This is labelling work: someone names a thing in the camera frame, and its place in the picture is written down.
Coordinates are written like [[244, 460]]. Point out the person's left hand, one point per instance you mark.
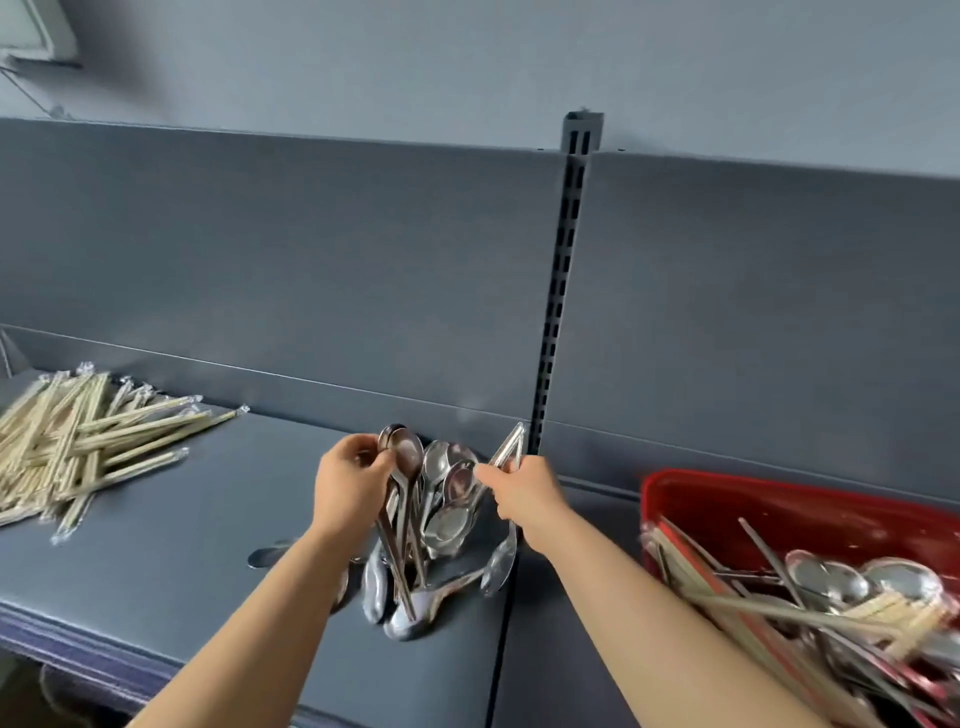
[[346, 487]]

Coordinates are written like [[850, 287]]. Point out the person's right hand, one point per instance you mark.
[[534, 495]]

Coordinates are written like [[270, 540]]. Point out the person's left fingers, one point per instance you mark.
[[375, 459]]

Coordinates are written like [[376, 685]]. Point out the person's right fingers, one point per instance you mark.
[[491, 477]]

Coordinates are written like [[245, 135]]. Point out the steel soup spoon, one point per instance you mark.
[[390, 436], [409, 454], [509, 448]]

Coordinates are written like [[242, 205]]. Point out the person's right forearm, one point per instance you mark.
[[660, 637]]

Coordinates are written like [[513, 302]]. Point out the person's left forearm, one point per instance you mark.
[[259, 637]]

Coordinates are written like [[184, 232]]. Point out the pile of metal spoons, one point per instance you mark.
[[847, 581], [448, 517]]

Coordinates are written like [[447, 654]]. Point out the grey slotted shelf upright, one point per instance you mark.
[[561, 285]]

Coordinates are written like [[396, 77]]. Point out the grey shelf back panel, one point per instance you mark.
[[285, 270], [765, 315]]

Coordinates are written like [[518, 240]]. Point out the red plastic bin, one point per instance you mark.
[[765, 510]]

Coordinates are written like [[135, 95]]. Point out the white wall box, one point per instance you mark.
[[34, 26]]

